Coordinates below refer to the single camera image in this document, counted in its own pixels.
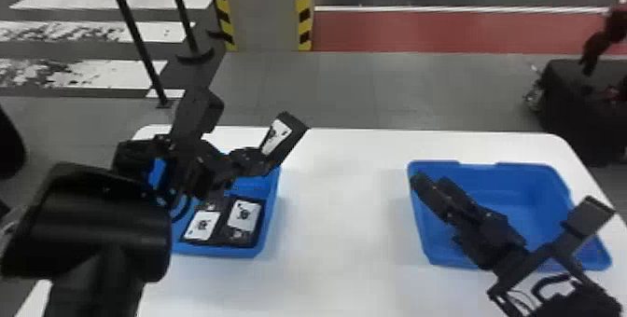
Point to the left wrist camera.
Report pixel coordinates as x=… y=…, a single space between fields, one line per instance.
x=197 y=113

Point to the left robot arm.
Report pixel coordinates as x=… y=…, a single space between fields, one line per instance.
x=88 y=221

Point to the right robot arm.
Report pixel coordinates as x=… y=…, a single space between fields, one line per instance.
x=588 y=299

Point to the striped grey pillar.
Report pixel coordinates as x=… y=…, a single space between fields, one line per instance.
x=264 y=10

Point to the black post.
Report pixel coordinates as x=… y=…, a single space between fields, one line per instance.
x=134 y=35
x=183 y=15

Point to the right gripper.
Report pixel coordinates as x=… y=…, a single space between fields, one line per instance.
x=490 y=238

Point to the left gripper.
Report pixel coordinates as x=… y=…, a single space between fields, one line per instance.
x=208 y=172

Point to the blue tray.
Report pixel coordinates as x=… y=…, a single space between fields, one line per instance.
x=529 y=196
x=254 y=191

